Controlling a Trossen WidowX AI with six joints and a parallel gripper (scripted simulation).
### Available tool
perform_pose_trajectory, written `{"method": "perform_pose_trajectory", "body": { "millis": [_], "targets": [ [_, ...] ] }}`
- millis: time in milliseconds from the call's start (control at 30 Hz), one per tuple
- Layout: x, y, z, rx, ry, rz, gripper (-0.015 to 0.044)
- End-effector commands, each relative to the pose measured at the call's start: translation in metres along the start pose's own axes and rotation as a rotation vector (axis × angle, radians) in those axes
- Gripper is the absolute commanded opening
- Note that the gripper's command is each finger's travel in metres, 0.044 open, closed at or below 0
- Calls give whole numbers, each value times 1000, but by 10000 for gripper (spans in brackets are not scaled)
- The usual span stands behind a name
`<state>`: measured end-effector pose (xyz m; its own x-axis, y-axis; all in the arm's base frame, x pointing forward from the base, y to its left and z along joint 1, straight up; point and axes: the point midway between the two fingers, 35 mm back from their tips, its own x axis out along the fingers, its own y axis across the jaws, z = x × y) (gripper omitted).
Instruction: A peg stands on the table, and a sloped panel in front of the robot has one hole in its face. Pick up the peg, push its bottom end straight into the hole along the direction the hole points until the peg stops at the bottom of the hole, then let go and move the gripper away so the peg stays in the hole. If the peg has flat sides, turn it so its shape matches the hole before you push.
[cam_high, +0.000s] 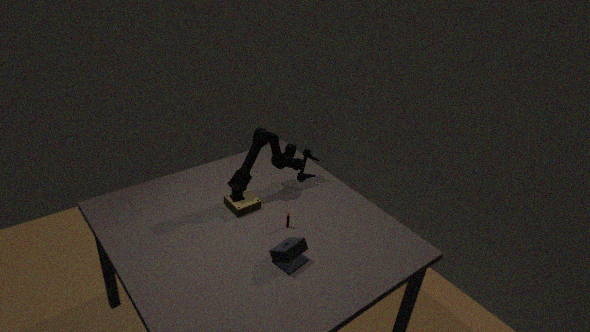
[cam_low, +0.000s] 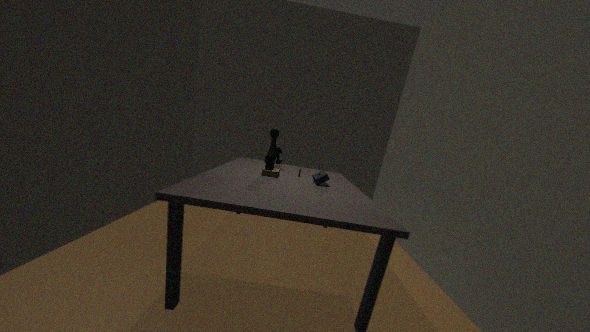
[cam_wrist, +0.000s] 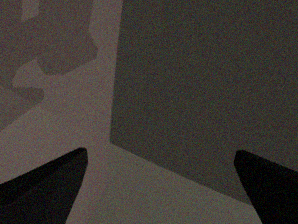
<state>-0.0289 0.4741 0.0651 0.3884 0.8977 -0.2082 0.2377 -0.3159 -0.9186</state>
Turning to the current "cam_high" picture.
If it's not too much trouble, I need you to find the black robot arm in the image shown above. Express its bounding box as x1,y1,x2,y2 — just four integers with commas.
228,127,297,202

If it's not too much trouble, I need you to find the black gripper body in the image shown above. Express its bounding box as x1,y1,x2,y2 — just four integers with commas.
291,149,311,182

